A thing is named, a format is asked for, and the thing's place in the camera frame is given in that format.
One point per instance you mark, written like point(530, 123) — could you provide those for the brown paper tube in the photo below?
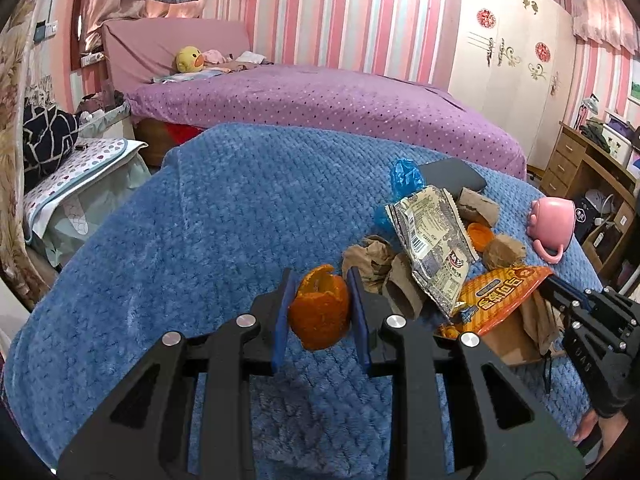
point(401, 290)

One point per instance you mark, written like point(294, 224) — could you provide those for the black box under desk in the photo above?
point(586, 215)

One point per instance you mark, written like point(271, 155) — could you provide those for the blue plastic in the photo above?
point(406, 179)

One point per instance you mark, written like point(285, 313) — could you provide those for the wooden desk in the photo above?
point(578, 167)

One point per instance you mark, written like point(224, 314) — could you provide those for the polka dot covered box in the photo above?
point(66, 208)

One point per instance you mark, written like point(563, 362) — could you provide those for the brown cardboard tube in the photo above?
point(475, 207)

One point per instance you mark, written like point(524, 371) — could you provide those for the white wardrobe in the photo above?
point(513, 64)

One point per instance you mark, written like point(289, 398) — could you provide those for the orange snack bag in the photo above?
point(489, 299)

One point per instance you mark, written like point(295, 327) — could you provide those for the black smartphone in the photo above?
point(453, 175)

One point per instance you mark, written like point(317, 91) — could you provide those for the black patterned bag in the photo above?
point(49, 137)

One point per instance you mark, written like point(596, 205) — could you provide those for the small orange peel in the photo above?
point(479, 235)

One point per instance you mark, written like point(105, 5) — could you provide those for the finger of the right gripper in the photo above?
point(562, 295)

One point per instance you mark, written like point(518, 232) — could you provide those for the purple dotted bed cover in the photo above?
point(337, 100)

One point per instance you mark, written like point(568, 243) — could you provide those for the brown paper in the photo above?
point(373, 257)

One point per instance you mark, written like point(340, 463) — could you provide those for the yellow duck plush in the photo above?
point(189, 60)

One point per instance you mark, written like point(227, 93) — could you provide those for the white storage box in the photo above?
point(620, 147)

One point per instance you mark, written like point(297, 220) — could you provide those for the pink mug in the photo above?
point(550, 226)

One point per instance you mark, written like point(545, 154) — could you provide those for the blue fluffy blanket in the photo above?
point(214, 228)

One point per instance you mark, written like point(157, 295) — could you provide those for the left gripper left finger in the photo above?
point(183, 411)

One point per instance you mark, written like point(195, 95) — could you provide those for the orange peel cup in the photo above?
point(319, 314)

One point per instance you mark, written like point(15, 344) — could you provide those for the tan phone case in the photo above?
point(529, 334)

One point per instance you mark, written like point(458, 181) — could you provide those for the pink headboard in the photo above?
point(137, 51)

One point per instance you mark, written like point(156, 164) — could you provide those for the brown paper ball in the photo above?
point(503, 251)

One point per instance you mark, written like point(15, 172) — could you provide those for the silver snack wrapper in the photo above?
point(440, 251)

